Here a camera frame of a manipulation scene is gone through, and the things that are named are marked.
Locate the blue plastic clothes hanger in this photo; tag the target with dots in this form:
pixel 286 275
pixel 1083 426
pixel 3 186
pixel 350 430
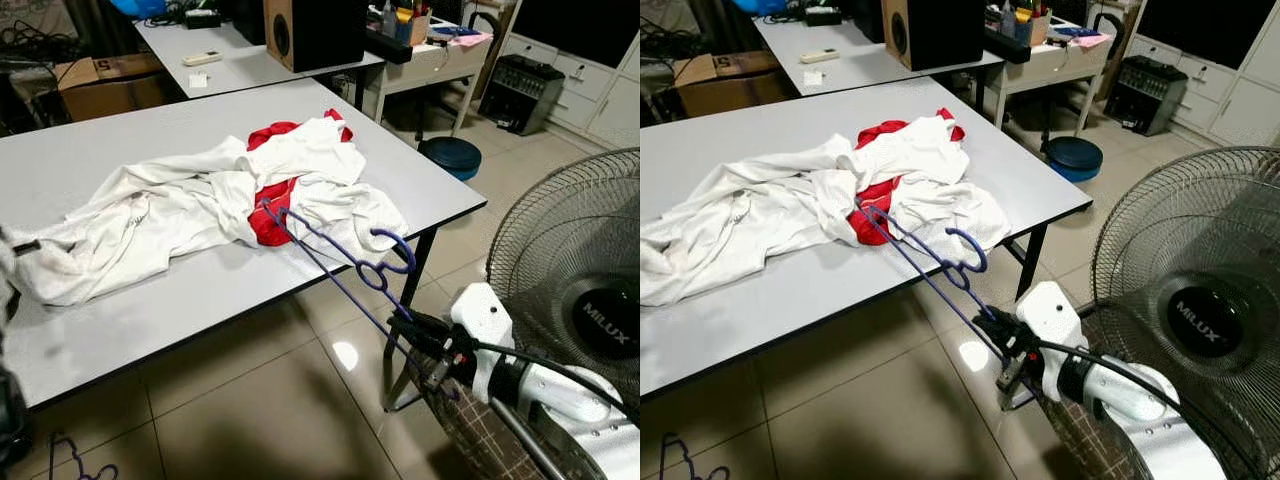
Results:
pixel 410 258
pixel 985 255

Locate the white shirt with dark print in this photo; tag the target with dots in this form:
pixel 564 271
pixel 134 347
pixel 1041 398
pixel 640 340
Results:
pixel 740 235
pixel 120 230

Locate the black metal table leg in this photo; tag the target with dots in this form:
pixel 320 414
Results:
pixel 1031 262
pixel 426 262

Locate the red shirt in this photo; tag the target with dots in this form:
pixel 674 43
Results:
pixel 268 225
pixel 872 225

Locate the black MILUX floor fan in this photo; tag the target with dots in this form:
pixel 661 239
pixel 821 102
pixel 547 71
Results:
pixel 605 322
pixel 1210 325

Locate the blue round stool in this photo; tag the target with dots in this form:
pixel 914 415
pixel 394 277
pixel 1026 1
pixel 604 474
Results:
pixel 450 158
pixel 1073 158

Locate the black audio mixer box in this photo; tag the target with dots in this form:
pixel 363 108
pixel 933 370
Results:
pixel 520 95
pixel 1145 95

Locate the small white desk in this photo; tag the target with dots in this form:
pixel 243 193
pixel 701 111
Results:
pixel 1060 65
pixel 440 65

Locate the black soundbar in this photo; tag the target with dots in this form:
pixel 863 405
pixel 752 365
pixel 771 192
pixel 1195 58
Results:
pixel 388 47
pixel 1005 45

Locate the white cabinet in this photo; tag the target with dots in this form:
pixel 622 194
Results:
pixel 610 110
pixel 1250 100

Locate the pink cloth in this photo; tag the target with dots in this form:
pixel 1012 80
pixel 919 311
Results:
pixel 1092 39
pixel 472 39

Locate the black wooden loudspeaker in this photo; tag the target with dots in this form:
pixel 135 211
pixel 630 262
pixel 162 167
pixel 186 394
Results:
pixel 320 35
pixel 945 35

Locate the tan pen holder with pens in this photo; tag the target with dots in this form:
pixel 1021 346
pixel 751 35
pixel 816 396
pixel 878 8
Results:
pixel 415 30
pixel 1035 30

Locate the small white card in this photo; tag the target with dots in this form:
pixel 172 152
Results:
pixel 813 78
pixel 198 80

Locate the white remote control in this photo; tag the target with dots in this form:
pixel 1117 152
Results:
pixel 818 56
pixel 202 58

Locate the black television screen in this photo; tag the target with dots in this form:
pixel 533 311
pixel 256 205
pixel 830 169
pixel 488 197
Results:
pixel 580 30
pixel 1200 30

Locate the small black device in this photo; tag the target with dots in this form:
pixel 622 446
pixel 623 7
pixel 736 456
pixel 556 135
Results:
pixel 822 16
pixel 202 18

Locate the brown cardboard box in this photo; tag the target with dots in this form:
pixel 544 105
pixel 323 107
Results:
pixel 105 95
pixel 725 92

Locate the blue container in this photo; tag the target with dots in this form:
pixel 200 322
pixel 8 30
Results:
pixel 140 8
pixel 760 6

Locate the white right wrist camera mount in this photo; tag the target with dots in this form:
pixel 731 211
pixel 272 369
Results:
pixel 485 320
pixel 1050 320

